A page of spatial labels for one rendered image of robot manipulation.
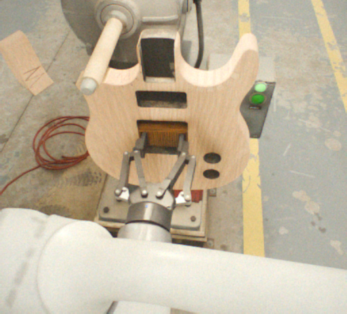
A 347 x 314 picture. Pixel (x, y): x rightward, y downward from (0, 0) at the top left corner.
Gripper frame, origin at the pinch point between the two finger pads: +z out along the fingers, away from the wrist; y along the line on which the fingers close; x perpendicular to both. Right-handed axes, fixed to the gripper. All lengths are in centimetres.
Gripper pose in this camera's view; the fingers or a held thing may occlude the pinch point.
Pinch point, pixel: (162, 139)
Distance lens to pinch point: 68.6
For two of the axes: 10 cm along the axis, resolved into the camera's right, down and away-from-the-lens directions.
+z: 1.1, -7.5, 6.6
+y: 9.9, 0.6, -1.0
